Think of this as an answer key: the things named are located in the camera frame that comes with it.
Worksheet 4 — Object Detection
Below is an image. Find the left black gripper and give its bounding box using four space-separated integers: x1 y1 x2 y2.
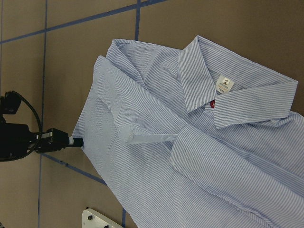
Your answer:
0 123 84 161

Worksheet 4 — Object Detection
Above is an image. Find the light blue striped shirt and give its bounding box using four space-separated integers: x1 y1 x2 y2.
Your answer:
73 36 304 228

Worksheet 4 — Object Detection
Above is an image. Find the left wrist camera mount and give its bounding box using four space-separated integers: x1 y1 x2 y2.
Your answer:
0 91 22 123

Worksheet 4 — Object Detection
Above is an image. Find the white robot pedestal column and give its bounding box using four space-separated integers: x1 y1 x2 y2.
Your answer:
81 208 126 228

